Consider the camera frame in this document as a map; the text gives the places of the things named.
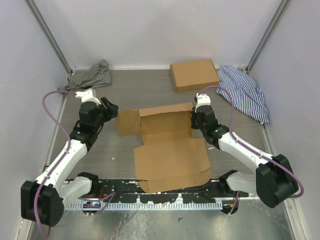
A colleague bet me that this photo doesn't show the folded closed cardboard box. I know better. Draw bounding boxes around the folded closed cardboard box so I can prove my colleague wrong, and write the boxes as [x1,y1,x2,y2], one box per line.
[170,59,220,93]

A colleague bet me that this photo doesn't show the grey striped cloth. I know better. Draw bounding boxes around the grey striped cloth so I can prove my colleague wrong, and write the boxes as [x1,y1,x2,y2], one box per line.
[57,59,112,91]

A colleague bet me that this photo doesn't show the slotted grey cable duct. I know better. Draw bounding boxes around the slotted grey cable duct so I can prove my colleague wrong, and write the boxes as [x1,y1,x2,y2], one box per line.
[66,199,223,211]

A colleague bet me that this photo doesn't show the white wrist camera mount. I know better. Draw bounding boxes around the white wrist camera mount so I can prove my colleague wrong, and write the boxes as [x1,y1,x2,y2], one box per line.
[75,88,101,105]
[194,93,211,112]

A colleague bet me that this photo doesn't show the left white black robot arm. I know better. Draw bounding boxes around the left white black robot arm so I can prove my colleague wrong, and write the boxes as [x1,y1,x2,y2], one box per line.
[20,97,119,227]

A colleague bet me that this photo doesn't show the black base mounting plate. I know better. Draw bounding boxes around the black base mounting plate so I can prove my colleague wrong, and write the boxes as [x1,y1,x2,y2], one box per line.
[70,178,250,204]

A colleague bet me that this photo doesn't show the blue white striped cloth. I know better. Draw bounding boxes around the blue white striped cloth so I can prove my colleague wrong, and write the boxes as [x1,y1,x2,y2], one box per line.
[216,65,270,125]

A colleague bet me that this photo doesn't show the aluminium corner post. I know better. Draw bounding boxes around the aluminium corner post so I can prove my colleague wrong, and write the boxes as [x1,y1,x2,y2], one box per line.
[25,0,73,75]
[245,0,291,74]

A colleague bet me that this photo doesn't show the aluminium front rail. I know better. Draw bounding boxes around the aluminium front rail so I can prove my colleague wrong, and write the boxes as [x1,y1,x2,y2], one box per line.
[62,178,258,201]

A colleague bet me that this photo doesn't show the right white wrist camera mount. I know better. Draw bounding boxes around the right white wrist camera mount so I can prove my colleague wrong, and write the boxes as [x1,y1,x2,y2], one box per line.
[194,93,211,112]

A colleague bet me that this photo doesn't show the cardboard box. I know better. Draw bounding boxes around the cardboard box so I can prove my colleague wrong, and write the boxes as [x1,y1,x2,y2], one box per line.
[116,102,212,187]
[170,59,220,93]

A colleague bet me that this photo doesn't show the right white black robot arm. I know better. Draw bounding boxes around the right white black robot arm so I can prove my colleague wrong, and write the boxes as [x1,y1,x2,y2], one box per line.
[191,104,304,208]

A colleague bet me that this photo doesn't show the left aluminium corner post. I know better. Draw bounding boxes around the left aluminium corner post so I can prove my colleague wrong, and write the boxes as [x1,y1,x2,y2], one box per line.
[25,0,73,75]

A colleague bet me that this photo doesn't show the right aluminium corner post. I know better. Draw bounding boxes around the right aluminium corner post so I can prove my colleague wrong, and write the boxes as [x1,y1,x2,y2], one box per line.
[245,0,291,74]

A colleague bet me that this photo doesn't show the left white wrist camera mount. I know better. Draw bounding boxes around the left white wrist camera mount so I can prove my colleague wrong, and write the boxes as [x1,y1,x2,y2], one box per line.
[75,88,101,105]

